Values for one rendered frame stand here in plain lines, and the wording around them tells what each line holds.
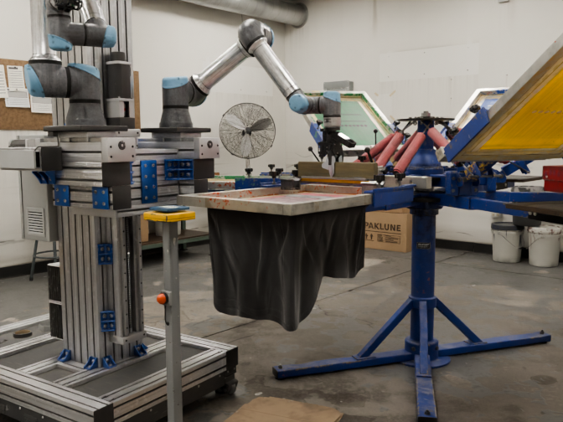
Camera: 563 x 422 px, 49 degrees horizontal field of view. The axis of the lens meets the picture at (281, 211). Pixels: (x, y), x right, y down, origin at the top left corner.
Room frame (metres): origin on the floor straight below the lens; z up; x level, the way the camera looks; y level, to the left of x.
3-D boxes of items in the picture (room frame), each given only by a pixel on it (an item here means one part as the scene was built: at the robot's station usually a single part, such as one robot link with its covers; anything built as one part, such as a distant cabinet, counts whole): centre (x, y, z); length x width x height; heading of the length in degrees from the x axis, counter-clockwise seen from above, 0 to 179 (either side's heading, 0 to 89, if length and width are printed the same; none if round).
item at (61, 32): (2.09, 0.71, 1.56); 0.11 x 0.08 x 0.11; 120
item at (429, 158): (3.27, -0.77, 0.67); 0.39 x 0.39 x 1.35
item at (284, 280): (2.26, 0.12, 0.74); 0.45 x 0.03 x 0.43; 49
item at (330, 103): (2.68, -0.22, 1.35); 0.09 x 0.08 x 0.11; 70
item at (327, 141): (2.68, -0.22, 1.19); 0.09 x 0.08 x 0.12; 49
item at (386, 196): (2.48, -0.44, 0.97); 0.30 x 0.05 x 0.07; 139
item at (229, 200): (2.48, -0.07, 0.97); 0.79 x 0.58 x 0.04; 139
